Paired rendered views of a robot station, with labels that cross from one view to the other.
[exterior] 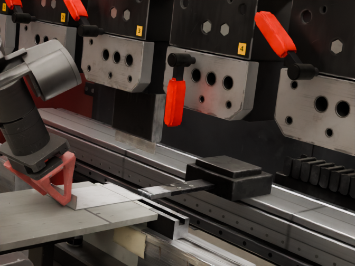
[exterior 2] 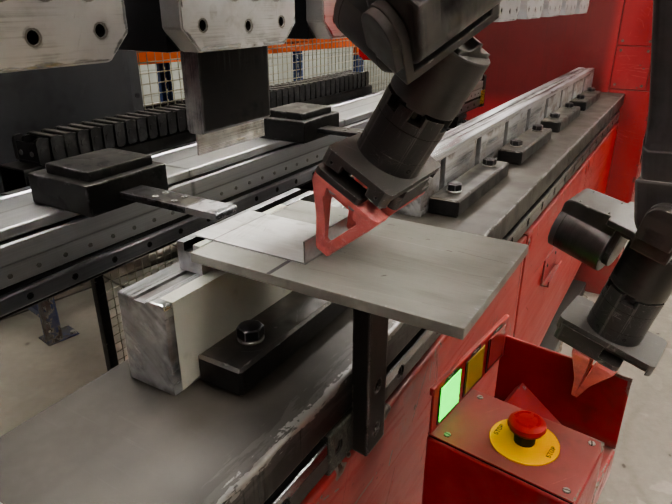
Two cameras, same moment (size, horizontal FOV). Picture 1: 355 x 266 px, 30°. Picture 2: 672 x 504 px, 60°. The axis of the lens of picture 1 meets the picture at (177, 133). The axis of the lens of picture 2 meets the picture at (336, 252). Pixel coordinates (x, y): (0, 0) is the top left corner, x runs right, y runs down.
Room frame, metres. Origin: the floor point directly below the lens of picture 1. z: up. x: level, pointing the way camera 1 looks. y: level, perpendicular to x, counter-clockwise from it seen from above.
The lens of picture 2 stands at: (1.06, 0.65, 1.21)
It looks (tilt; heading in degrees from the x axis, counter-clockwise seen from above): 23 degrees down; 255
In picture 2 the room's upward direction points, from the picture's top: straight up
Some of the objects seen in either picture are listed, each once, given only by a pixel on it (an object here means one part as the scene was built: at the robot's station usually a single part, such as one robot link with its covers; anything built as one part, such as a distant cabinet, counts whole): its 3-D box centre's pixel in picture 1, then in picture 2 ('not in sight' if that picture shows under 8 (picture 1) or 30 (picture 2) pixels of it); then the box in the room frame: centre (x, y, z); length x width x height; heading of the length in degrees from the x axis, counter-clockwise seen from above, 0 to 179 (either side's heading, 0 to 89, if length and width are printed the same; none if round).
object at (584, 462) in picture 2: not in sight; (527, 435); (0.71, 0.19, 0.75); 0.20 x 0.16 x 0.18; 37
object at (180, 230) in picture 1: (138, 208); (254, 226); (1.00, 0.05, 0.99); 0.20 x 0.03 x 0.03; 44
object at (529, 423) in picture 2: not in sight; (525, 432); (0.74, 0.23, 0.79); 0.04 x 0.04 x 0.04
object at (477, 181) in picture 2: not in sight; (472, 185); (0.54, -0.32, 0.89); 0.30 x 0.05 x 0.03; 44
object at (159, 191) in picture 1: (200, 180); (142, 186); (1.11, -0.05, 1.01); 0.26 x 0.12 x 0.05; 134
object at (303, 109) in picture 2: not in sight; (332, 125); (0.80, -0.35, 1.01); 0.26 x 0.12 x 0.05; 134
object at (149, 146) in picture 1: (137, 118); (229, 96); (1.01, 0.07, 1.13); 0.10 x 0.02 x 0.10; 44
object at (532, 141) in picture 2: not in sight; (526, 144); (0.25, -0.59, 0.89); 0.30 x 0.05 x 0.03; 44
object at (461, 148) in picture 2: not in sight; (530, 112); (0.11, -0.82, 0.92); 1.67 x 0.06 x 0.10; 44
